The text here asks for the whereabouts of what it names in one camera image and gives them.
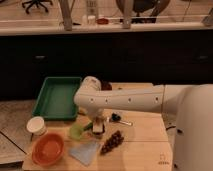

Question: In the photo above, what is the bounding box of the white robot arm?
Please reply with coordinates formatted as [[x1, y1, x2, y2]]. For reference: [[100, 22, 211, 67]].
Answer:
[[74, 76, 213, 171]]

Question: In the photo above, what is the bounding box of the red object on counter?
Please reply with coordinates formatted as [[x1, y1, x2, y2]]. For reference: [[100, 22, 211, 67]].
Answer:
[[97, 18, 109, 25]]

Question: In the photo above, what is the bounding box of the metal spoon dark head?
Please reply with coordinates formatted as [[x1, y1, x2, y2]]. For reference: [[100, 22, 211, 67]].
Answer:
[[111, 113, 133, 126]]

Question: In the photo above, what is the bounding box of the dark grape bunch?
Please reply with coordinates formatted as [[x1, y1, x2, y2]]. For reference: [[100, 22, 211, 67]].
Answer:
[[100, 131, 124, 155]]

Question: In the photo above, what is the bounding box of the orange bowl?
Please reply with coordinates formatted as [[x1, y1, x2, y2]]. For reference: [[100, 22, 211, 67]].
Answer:
[[32, 133, 64, 167]]

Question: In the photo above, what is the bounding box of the office chair base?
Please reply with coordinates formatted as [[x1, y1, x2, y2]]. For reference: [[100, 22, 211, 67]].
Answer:
[[22, 0, 53, 14]]

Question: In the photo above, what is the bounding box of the blue cloth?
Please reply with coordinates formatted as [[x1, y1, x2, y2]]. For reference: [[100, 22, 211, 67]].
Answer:
[[69, 141, 100, 166]]

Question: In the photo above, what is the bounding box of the white round container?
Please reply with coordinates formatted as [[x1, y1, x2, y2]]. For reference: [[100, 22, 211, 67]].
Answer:
[[26, 116, 46, 135]]

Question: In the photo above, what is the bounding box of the green measuring cup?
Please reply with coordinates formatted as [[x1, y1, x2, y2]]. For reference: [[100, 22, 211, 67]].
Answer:
[[69, 122, 93, 140]]

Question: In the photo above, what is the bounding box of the dark brown object behind arm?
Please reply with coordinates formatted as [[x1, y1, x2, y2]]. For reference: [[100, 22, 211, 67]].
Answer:
[[101, 81, 112, 90]]

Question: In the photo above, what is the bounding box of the green plastic tray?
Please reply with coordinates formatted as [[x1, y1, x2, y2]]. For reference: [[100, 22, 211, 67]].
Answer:
[[32, 77, 82, 121]]

